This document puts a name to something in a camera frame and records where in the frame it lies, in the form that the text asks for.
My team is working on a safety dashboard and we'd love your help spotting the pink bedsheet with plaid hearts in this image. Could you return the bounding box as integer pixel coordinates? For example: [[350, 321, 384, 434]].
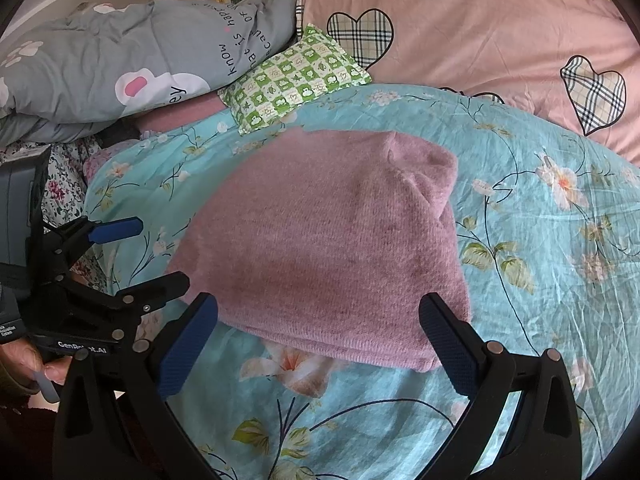
[[295, 0, 640, 171]]

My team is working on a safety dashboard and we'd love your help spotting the dark red cloth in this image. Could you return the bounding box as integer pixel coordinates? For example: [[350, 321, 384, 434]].
[[0, 394, 58, 480]]

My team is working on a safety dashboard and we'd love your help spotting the teal floral blanket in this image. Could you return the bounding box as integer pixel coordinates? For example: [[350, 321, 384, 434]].
[[82, 82, 640, 480]]

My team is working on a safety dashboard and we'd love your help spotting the white small-flowered cloth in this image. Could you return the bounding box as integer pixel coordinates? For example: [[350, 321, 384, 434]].
[[0, 136, 110, 297]]

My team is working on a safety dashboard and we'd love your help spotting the pink folded cloth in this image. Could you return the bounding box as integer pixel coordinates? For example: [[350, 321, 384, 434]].
[[134, 94, 232, 137]]

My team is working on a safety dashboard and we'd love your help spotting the grey printed quilt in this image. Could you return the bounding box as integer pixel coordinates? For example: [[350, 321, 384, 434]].
[[0, 0, 302, 147]]

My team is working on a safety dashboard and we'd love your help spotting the person's left hand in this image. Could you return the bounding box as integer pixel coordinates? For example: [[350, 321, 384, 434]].
[[0, 339, 72, 405]]

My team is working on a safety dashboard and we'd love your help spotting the green checkered small pillow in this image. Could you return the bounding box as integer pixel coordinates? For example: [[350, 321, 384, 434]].
[[217, 23, 374, 136]]

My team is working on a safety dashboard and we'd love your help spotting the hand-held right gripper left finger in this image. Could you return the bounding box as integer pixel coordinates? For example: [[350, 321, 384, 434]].
[[52, 293, 223, 480]]

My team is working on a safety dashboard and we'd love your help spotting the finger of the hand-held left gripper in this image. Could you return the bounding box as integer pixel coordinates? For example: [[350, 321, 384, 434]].
[[64, 270, 191, 342], [43, 216, 145, 272]]

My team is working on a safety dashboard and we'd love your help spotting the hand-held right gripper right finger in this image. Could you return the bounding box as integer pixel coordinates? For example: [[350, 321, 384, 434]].
[[418, 293, 584, 480]]

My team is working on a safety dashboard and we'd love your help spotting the pink knitted sweater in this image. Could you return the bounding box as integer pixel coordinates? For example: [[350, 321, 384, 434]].
[[167, 129, 473, 374]]

